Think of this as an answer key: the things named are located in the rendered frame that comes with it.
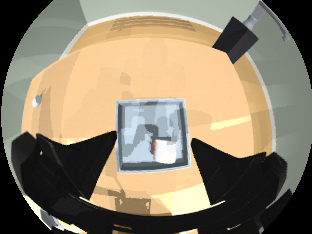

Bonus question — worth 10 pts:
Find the beige rectangular panel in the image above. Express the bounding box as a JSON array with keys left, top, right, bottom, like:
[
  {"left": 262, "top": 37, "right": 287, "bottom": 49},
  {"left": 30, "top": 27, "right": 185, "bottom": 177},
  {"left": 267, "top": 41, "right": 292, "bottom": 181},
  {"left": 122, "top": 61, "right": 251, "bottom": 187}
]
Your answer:
[{"left": 19, "top": 185, "right": 84, "bottom": 233}]

